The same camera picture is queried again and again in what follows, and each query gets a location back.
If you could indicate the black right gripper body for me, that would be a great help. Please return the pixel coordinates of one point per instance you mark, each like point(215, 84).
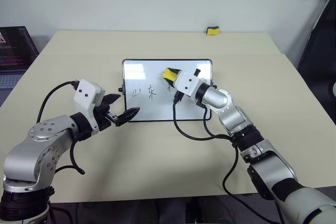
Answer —
point(178, 76)

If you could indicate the yellow and black eraser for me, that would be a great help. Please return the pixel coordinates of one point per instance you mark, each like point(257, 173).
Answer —
point(213, 31)
point(169, 75)

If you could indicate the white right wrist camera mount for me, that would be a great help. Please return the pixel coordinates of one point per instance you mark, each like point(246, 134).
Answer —
point(187, 82)

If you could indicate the open dark laptop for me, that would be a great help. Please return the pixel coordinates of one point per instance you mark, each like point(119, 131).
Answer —
point(14, 51)

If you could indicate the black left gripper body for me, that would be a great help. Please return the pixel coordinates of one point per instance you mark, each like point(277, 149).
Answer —
point(103, 117)

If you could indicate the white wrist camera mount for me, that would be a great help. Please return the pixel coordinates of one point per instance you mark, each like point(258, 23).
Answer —
point(187, 82)
point(85, 95)

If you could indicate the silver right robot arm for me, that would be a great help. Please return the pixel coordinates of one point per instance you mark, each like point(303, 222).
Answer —
point(262, 161)

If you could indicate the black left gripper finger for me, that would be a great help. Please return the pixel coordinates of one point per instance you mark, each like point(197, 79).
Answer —
point(111, 98)
point(127, 116)

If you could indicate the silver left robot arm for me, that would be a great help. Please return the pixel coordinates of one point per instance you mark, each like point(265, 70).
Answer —
point(26, 150)

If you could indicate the small black-framed whiteboard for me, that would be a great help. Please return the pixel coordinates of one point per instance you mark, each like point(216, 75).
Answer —
point(147, 77)

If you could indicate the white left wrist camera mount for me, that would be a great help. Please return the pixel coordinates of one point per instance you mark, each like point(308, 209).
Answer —
point(85, 95)

